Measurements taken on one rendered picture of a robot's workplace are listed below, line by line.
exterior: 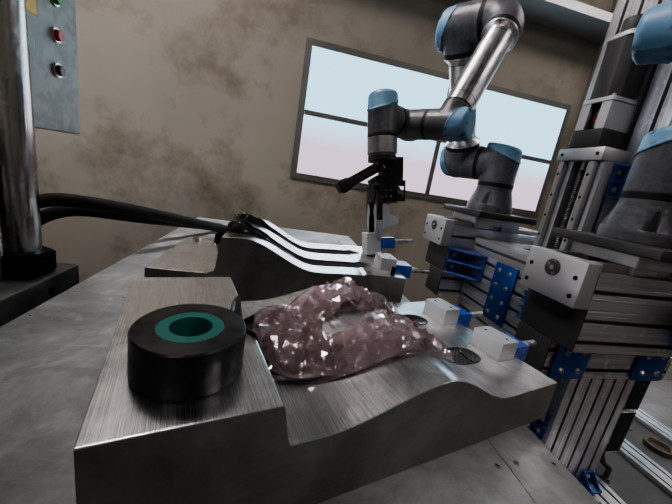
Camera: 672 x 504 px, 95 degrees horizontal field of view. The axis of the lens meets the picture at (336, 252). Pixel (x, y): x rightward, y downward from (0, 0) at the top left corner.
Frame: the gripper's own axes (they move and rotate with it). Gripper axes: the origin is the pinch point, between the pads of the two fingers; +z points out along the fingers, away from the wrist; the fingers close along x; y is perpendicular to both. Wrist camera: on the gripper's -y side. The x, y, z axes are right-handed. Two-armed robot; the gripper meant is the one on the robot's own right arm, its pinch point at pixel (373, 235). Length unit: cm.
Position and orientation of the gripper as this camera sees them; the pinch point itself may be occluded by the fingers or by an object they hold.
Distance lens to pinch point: 81.0
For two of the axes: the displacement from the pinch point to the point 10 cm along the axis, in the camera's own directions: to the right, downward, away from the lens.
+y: 9.9, -0.3, 1.7
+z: 0.0, 9.9, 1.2
